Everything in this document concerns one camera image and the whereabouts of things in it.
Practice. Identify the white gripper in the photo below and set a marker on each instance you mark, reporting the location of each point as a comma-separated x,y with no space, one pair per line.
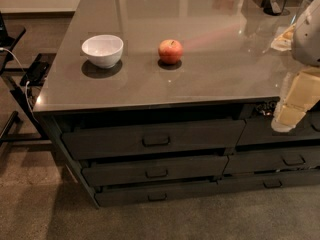
307,39

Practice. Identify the grey drawer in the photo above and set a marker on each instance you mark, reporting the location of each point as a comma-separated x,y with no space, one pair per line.
133,194
152,138
273,159
154,170
269,181
258,131

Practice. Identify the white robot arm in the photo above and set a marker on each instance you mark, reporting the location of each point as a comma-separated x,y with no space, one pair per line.
305,47

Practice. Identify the snack bag in drawer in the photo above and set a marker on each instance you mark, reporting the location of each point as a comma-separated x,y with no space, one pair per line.
266,108

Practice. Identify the glass jar with snacks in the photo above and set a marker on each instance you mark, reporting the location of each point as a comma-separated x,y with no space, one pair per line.
303,6

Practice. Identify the red apple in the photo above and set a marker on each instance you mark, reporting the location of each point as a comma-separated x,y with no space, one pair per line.
170,51

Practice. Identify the white ceramic bowl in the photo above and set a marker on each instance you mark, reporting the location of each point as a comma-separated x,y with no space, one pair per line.
103,51

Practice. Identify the black smartphone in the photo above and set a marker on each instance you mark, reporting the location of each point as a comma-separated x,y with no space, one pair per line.
37,71

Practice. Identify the black side stand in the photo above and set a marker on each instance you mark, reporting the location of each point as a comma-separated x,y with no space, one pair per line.
15,77

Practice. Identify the grey drawer cabinet frame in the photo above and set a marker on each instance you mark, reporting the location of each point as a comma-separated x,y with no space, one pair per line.
58,122

